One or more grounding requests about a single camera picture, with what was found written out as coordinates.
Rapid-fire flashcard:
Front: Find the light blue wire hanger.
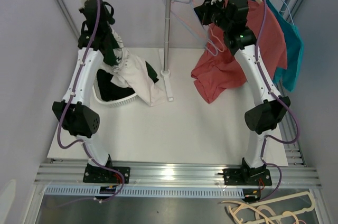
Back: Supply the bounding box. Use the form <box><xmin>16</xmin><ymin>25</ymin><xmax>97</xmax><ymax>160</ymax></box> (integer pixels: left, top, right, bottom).
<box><xmin>170</xmin><ymin>0</ymin><xmax>220</xmax><ymax>57</ymax></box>

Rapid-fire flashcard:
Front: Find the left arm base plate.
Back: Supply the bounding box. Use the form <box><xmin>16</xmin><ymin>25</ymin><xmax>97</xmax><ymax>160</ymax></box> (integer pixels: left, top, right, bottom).
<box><xmin>83</xmin><ymin>165</ymin><xmax>130</xmax><ymax>184</ymax></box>

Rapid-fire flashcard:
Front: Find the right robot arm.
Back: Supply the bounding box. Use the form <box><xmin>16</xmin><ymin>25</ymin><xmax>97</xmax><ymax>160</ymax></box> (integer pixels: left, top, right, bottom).
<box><xmin>194</xmin><ymin>0</ymin><xmax>290</xmax><ymax>185</ymax></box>

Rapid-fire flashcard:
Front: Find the black t shirt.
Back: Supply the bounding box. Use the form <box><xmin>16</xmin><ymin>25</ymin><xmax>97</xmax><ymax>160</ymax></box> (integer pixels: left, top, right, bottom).
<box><xmin>96</xmin><ymin>69</ymin><xmax>135</xmax><ymax>101</ymax></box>

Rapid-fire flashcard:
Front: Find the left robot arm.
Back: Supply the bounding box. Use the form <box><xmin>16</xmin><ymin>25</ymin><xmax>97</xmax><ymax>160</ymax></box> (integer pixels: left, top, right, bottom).
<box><xmin>52</xmin><ymin>0</ymin><xmax>114</xmax><ymax>182</ymax></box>

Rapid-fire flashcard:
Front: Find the pink wire hanger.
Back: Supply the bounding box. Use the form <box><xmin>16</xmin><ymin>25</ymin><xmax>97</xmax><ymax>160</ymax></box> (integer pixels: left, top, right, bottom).
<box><xmin>187</xmin><ymin>0</ymin><xmax>227</xmax><ymax>53</ymax></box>

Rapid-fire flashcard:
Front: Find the slotted cable duct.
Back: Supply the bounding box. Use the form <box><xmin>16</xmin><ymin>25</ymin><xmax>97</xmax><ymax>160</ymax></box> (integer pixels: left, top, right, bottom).
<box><xmin>44</xmin><ymin>185</ymin><xmax>253</xmax><ymax>199</ymax></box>

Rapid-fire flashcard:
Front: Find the white plastic basket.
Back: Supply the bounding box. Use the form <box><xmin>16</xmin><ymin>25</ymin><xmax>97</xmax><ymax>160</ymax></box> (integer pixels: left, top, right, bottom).
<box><xmin>92</xmin><ymin>77</ymin><xmax>138</xmax><ymax>108</ymax></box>

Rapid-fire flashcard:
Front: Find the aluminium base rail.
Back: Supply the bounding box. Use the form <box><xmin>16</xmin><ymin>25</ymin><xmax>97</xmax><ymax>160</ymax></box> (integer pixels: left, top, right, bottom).
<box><xmin>34</xmin><ymin>160</ymin><xmax>322</xmax><ymax>189</ymax></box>

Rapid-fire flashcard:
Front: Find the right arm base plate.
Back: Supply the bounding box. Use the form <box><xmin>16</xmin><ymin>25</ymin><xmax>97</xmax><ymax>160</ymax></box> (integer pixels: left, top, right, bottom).
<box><xmin>217</xmin><ymin>166</ymin><xmax>272</xmax><ymax>186</ymax></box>

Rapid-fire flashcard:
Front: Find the red t shirt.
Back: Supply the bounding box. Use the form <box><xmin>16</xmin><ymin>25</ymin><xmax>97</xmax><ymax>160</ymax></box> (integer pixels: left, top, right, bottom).
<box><xmin>190</xmin><ymin>0</ymin><xmax>288</xmax><ymax>105</ymax></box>

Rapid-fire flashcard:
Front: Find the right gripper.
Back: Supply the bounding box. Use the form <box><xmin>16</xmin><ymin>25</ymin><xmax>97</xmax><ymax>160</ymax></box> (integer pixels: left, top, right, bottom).
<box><xmin>194</xmin><ymin>0</ymin><xmax>232</xmax><ymax>32</ymax></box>

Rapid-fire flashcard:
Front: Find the green and white t shirt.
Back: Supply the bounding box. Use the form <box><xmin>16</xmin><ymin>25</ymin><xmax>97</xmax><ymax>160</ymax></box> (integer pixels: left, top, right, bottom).
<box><xmin>100</xmin><ymin>30</ymin><xmax>165</xmax><ymax>107</ymax></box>

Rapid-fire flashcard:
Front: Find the pile of spare hangers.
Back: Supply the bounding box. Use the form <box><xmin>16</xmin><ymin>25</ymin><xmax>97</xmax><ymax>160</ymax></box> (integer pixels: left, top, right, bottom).
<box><xmin>219</xmin><ymin>191</ymin><xmax>316</xmax><ymax>223</ymax></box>

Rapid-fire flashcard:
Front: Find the teal t shirt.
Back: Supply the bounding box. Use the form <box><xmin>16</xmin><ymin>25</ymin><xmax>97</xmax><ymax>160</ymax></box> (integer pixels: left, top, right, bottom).
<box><xmin>259</xmin><ymin>0</ymin><xmax>304</xmax><ymax>91</ymax></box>

